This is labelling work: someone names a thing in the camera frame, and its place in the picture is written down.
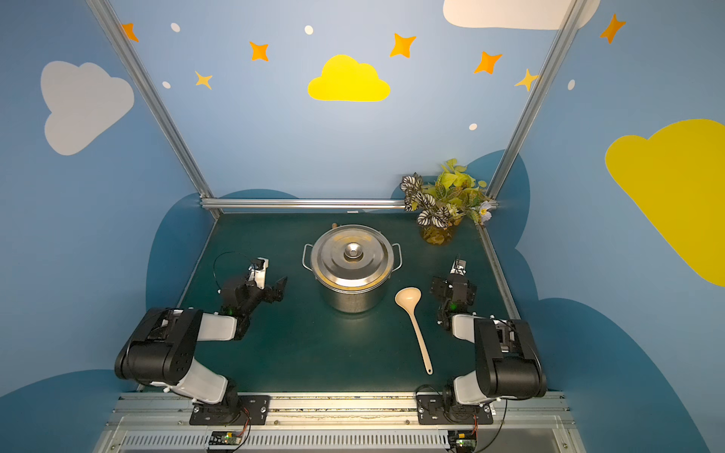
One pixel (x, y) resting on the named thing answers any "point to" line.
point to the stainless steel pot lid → (352, 257)
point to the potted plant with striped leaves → (444, 204)
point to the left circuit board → (226, 438)
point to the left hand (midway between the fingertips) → (272, 271)
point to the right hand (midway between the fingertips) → (457, 277)
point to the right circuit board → (462, 441)
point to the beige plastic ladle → (410, 297)
